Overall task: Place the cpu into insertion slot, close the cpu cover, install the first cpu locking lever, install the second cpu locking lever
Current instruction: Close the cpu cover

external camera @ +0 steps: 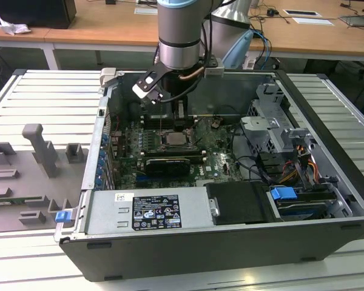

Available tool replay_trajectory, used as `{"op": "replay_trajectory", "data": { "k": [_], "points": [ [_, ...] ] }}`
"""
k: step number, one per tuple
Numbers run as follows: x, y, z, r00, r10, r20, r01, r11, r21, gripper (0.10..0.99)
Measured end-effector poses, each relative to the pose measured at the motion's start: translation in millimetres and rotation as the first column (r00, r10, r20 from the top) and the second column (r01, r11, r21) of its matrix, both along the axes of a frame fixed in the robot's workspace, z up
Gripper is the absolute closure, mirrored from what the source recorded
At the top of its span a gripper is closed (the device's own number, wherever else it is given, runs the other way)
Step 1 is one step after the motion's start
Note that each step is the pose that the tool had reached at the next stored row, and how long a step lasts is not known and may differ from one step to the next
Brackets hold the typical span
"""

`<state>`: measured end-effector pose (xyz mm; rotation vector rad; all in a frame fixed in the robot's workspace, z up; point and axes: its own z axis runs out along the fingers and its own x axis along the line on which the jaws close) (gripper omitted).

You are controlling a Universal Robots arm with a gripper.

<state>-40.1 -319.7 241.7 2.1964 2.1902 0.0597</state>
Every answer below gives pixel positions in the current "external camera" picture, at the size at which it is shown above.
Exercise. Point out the white sheet of paper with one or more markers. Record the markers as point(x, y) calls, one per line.
point(312, 21)

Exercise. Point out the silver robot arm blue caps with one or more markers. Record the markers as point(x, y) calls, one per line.
point(177, 30)

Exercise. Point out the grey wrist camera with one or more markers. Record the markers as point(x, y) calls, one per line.
point(214, 70)

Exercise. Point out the black open PC case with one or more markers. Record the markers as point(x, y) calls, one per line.
point(200, 257)

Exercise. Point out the blue case latch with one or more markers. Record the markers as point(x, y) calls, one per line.
point(62, 216)

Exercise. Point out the green motherboard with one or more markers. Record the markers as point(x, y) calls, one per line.
point(220, 163)

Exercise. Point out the flat grey tray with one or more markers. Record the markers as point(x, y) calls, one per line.
point(358, 20)

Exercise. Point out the silver metal drive cage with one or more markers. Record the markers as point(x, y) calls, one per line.
point(267, 124)

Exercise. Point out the grey parts rack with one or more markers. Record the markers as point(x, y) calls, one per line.
point(24, 185)

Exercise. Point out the crumpled white paper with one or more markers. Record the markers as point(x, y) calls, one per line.
point(13, 27)

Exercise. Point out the grey power supply unit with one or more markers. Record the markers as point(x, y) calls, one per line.
point(106, 212)

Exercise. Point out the CPU socket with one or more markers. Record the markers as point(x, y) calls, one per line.
point(177, 147)

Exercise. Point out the black graphics card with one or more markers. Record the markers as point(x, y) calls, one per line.
point(167, 166)

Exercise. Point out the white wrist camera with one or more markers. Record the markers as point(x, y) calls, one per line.
point(141, 89)

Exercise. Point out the blue expansion slot clips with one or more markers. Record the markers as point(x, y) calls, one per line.
point(100, 163)

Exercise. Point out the black RAM slot bank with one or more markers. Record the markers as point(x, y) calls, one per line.
point(173, 153)
point(157, 121)

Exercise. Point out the wooden desk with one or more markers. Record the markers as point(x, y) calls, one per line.
point(109, 27)

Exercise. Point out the black computer tower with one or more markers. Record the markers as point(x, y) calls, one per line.
point(30, 13)

